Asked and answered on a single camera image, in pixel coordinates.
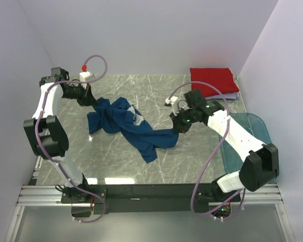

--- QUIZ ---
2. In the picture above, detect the teal plastic bin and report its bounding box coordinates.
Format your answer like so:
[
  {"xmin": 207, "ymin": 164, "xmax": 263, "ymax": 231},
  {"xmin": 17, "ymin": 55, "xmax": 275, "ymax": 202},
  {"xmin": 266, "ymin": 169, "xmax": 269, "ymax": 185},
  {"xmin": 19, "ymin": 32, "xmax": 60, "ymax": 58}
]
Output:
[{"xmin": 217, "ymin": 112, "xmax": 280, "ymax": 185}]

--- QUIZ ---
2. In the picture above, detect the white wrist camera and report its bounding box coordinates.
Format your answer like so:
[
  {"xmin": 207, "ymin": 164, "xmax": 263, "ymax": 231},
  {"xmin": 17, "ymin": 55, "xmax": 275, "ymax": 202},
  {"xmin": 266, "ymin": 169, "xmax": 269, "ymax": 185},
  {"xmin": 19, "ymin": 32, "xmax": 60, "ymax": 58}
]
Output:
[
  {"xmin": 79, "ymin": 72, "xmax": 95, "ymax": 82},
  {"xmin": 164, "ymin": 96, "xmax": 179, "ymax": 116}
]

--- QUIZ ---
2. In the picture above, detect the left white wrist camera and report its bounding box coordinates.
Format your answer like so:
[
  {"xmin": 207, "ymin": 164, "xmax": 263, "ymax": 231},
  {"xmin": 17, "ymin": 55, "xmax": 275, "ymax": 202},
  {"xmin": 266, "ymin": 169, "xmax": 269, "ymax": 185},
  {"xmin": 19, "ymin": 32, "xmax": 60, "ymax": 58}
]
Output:
[{"xmin": 79, "ymin": 72, "xmax": 95, "ymax": 82}]

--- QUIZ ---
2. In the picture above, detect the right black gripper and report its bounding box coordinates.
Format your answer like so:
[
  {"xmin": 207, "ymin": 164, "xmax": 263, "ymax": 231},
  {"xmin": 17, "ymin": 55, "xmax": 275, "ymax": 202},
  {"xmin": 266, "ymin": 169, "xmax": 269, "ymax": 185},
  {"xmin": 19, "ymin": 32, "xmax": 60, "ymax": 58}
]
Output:
[{"xmin": 170, "ymin": 107, "xmax": 197, "ymax": 134}]

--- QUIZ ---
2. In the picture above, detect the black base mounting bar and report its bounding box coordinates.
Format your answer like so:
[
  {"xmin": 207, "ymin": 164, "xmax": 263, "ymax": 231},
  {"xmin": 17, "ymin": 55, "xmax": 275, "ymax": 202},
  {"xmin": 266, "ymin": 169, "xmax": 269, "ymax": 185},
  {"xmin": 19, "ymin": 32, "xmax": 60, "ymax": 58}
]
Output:
[{"xmin": 55, "ymin": 183, "xmax": 241, "ymax": 218}]

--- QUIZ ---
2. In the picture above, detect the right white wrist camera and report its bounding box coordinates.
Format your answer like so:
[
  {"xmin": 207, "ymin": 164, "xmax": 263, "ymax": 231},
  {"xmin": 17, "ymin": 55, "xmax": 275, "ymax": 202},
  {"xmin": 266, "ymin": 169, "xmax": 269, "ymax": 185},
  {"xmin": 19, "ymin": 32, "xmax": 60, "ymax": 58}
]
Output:
[{"xmin": 164, "ymin": 96, "xmax": 179, "ymax": 116}]

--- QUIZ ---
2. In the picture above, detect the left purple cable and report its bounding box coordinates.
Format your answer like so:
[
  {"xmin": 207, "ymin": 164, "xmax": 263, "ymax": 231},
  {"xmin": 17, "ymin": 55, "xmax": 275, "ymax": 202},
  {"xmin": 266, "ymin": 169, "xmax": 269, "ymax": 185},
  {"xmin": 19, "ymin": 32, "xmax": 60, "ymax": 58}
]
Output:
[{"xmin": 34, "ymin": 55, "xmax": 108, "ymax": 224}]

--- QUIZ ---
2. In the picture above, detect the blue t shirt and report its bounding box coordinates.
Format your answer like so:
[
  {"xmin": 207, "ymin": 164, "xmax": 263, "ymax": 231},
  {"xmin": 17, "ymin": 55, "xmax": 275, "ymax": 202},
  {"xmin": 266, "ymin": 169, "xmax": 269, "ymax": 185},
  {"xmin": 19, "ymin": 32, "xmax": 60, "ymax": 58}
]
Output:
[{"xmin": 87, "ymin": 97, "xmax": 179, "ymax": 163}]

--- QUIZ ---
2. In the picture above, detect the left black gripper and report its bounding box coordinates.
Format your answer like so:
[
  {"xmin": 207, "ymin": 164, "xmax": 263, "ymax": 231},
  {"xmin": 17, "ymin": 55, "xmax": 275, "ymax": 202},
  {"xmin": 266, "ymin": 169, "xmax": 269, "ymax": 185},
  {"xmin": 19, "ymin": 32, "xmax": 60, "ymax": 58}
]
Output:
[{"xmin": 63, "ymin": 81, "xmax": 99, "ymax": 107}]

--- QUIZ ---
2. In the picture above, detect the lavender folded t shirt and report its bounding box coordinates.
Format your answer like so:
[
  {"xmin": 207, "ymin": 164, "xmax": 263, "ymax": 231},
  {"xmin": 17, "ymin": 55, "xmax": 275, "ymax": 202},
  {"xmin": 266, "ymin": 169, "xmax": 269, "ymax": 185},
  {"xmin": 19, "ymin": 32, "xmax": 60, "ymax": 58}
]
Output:
[{"xmin": 205, "ymin": 92, "xmax": 239, "ymax": 100}]

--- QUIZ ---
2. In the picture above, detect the red folded t shirt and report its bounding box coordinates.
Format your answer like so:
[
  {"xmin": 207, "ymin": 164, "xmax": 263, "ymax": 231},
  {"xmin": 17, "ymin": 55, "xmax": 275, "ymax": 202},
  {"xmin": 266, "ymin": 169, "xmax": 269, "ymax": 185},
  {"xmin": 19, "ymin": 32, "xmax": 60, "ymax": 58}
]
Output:
[{"xmin": 190, "ymin": 68, "xmax": 239, "ymax": 97}]

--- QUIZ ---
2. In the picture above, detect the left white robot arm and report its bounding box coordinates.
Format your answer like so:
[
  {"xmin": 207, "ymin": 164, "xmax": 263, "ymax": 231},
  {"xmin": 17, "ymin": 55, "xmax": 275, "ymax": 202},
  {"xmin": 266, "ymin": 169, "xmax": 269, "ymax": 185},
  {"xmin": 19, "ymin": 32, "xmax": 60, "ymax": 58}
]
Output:
[{"xmin": 23, "ymin": 65, "xmax": 97, "ymax": 203}]

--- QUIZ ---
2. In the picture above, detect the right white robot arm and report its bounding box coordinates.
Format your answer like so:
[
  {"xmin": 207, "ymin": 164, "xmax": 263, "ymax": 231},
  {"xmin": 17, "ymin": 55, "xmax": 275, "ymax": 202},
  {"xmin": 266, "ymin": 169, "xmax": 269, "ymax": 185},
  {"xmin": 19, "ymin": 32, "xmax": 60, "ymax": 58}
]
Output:
[{"xmin": 165, "ymin": 89, "xmax": 279, "ymax": 201}]

